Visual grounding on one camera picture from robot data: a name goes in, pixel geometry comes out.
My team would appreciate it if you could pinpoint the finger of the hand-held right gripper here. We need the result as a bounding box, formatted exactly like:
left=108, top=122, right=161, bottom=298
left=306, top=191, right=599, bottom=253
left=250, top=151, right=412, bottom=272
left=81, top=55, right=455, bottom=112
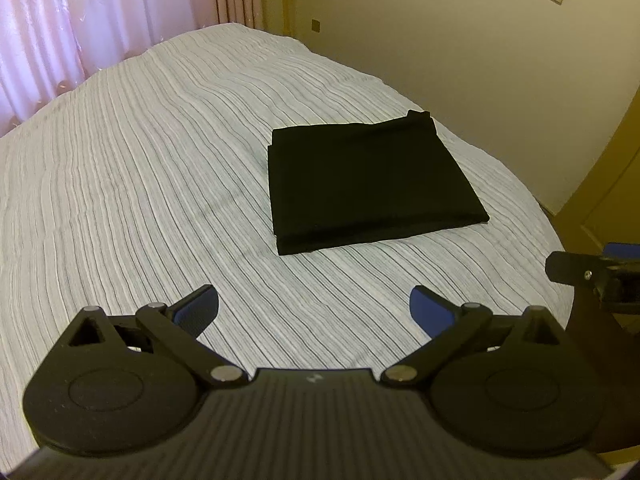
left=545, top=251, right=640, bottom=316
left=602, top=242, right=640, bottom=261

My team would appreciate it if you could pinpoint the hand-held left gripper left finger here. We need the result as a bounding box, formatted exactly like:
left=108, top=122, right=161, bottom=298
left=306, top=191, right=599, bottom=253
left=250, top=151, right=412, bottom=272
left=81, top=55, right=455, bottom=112
left=62, top=284, right=248, bottom=388

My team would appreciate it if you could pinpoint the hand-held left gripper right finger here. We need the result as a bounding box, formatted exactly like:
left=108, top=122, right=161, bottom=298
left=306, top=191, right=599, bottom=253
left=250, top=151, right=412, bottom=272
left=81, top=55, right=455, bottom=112
left=381, top=284, right=564, bottom=388

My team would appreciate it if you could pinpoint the black garment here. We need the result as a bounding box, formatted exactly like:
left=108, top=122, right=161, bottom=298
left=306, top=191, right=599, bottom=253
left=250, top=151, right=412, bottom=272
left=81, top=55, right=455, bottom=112
left=266, top=109, right=491, bottom=257

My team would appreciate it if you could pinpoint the yellow wooden door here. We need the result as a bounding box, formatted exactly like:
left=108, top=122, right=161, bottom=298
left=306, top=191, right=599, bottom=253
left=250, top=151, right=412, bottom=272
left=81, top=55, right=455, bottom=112
left=554, top=102, right=640, bottom=261

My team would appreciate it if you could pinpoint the bed with striped sheet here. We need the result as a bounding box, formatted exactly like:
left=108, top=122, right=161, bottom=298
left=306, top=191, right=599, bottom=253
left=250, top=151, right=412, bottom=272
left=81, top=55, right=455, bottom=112
left=0, top=22, right=576, bottom=461

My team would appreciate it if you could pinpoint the pink curtain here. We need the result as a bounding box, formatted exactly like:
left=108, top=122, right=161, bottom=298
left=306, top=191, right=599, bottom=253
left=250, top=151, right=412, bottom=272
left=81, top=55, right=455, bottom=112
left=0, top=0, right=216, bottom=137

